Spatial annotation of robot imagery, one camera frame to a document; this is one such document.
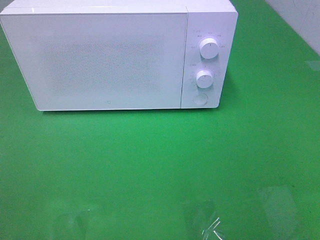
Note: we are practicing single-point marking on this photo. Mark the round microwave door button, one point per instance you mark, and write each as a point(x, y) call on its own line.
point(200, 99)

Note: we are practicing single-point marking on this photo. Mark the white microwave knob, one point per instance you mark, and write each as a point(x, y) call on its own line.
point(204, 79)
point(209, 48)

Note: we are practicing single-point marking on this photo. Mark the white microwave oven body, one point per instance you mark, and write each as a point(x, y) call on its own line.
point(205, 18)

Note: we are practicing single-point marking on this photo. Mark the white microwave door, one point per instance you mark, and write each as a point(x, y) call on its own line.
point(100, 61)

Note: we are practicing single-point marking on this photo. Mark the clear tape piece on table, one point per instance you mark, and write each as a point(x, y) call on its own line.
point(212, 232)

